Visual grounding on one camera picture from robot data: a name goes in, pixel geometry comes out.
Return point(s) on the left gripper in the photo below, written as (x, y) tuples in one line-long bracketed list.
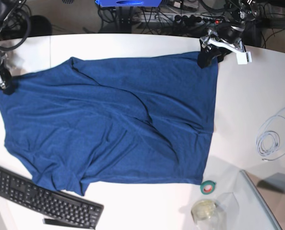
[(226, 32)]

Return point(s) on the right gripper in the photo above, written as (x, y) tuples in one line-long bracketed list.
[(10, 87)]

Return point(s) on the dark blue t-shirt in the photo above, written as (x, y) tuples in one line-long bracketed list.
[(145, 120)]

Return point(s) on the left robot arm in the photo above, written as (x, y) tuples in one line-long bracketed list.
[(236, 11)]

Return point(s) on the black power strip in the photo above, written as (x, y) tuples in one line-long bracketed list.
[(196, 19)]

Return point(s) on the blue box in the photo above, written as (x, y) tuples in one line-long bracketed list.
[(114, 3)]

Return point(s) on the black computer keyboard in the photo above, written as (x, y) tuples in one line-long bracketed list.
[(60, 208)]

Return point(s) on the green electrical tape roll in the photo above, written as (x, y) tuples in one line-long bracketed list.
[(207, 187)]

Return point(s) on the glass panel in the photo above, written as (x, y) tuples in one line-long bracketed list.
[(272, 190)]

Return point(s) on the clear glass jar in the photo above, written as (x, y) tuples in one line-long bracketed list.
[(205, 215)]

